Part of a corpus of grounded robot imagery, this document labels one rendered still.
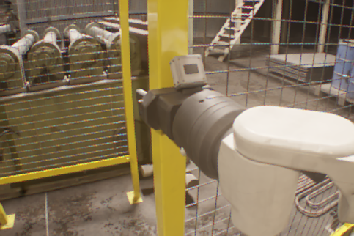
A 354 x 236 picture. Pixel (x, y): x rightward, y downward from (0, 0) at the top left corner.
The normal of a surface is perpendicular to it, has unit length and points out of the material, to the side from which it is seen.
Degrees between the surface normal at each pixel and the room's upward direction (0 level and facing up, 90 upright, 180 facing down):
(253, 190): 96
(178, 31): 90
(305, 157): 95
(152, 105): 90
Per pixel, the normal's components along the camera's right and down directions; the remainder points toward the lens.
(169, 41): 0.42, 0.37
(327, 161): -0.46, 0.44
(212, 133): -0.20, -0.04
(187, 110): -0.66, -0.50
